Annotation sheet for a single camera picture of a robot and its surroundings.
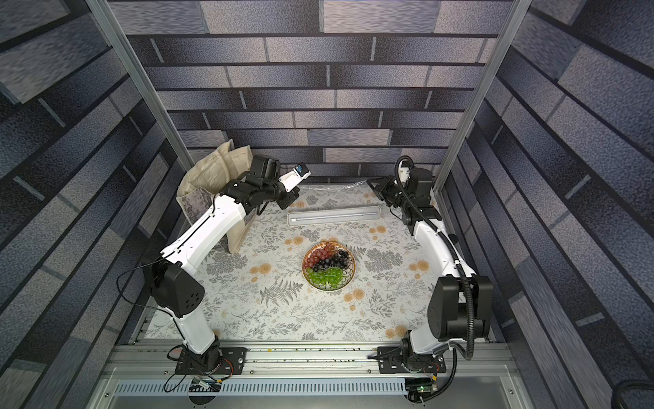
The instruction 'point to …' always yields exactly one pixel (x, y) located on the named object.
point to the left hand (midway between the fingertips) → (296, 183)
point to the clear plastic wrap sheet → (358, 194)
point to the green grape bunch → (331, 276)
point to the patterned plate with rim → (347, 274)
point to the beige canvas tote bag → (207, 179)
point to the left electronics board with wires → (211, 385)
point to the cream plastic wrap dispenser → (321, 216)
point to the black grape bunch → (339, 259)
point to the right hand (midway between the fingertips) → (365, 178)
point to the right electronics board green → (421, 385)
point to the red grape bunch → (325, 250)
